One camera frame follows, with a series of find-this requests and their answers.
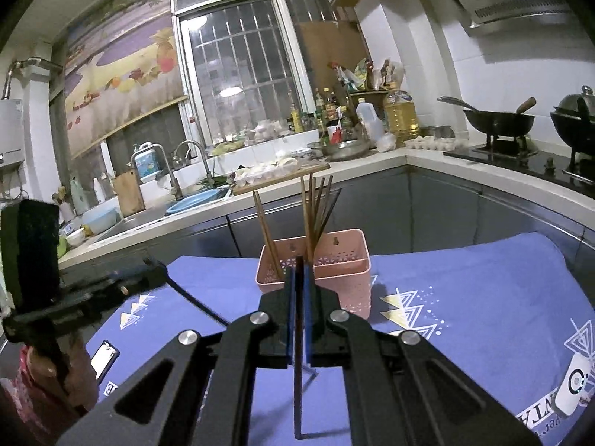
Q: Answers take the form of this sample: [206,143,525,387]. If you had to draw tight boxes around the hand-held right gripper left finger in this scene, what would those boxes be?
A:
[55,255,299,446]

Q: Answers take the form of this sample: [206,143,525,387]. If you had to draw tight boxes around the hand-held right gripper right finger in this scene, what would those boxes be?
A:
[303,255,544,446]

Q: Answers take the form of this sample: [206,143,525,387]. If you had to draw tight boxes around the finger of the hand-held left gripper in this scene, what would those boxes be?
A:
[93,259,229,327]

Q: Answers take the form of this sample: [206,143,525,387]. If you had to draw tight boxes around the pink perforated utensil basket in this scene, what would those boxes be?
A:
[255,229,372,320]

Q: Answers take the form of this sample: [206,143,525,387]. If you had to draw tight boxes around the dark brown chopstick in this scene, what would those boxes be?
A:
[293,255,306,440]

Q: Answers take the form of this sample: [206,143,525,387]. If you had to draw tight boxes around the brown wooden chopstick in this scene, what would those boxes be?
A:
[252,190,284,282]

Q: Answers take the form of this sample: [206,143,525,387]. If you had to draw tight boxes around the bunch of wooden chopsticks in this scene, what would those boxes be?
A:
[300,174,334,262]

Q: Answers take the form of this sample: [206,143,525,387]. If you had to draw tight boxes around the dark thin chopstick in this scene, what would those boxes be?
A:
[314,188,343,249]

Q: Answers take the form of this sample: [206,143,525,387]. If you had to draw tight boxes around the person's left forearm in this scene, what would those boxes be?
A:
[0,372,80,446]

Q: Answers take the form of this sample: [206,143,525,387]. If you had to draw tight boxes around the person's left hand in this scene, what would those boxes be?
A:
[19,333,99,417]

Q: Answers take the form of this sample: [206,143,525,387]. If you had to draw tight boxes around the steel kitchen sink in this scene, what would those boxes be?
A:
[95,186,233,242]

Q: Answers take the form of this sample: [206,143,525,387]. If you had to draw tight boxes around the light blue bowl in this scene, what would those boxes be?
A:
[83,205,122,235]

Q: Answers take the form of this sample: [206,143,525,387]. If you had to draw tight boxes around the wooden cutting board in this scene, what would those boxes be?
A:
[231,160,332,197]
[113,170,147,218]

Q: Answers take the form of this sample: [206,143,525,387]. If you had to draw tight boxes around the blue plastic basin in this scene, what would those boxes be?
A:
[165,190,218,215]

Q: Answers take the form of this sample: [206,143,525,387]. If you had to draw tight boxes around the angular steel faucet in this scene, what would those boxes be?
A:
[130,144,183,201]

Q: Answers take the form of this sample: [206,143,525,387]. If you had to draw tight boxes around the white water heater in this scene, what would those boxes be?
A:
[0,99,25,170]

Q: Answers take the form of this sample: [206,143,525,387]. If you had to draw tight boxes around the curved steel faucet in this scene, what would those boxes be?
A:
[173,139,215,187]

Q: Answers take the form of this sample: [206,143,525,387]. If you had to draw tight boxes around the row of white food pieces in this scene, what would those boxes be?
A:
[235,157,298,187]

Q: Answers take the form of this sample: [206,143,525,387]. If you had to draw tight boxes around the blue printed tablecloth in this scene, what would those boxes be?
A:
[81,232,595,446]

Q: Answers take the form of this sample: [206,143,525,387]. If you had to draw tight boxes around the white kitchen countertop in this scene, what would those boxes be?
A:
[58,142,595,270]

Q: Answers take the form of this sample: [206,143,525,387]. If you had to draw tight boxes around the metal basin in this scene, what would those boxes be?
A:
[308,138,371,162]

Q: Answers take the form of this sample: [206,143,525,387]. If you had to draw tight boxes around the grey kitchen cabinets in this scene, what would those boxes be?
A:
[60,162,595,279]

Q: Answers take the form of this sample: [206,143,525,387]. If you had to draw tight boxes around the silver exhaust pipe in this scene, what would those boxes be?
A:
[2,57,63,100]

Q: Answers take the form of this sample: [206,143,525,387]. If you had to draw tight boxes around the row of condiment bottles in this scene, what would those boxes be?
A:
[286,86,356,146]

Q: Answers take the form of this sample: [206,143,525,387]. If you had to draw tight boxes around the tray of eggs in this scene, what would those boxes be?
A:
[403,135,459,151]

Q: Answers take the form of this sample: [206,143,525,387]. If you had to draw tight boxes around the large yellow oil bottle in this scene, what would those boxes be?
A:
[385,89,420,139]

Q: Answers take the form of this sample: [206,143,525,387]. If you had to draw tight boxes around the barred kitchen window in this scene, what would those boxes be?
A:
[174,0,340,149]

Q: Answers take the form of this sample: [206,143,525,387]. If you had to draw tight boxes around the pile of snack bags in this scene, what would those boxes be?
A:
[328,58,405,91]

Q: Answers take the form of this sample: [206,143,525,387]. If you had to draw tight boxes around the black glass gas stove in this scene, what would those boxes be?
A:
[443,135,595,191]

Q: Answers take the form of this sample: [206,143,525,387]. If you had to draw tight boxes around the brown cardboard sheet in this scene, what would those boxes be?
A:
[297,19,370,98]

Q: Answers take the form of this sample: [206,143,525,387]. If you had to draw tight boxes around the black open wok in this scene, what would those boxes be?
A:
[458,96,538,136]

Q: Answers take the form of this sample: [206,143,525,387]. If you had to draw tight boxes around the black wok with lid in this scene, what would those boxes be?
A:
[550,85,595,142]

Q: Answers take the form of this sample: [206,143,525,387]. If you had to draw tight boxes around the steel range hood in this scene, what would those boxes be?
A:
[418,0,577,38]

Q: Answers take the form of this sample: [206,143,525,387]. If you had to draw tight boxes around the fruit wall poster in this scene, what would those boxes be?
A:
[62,0,189,159]

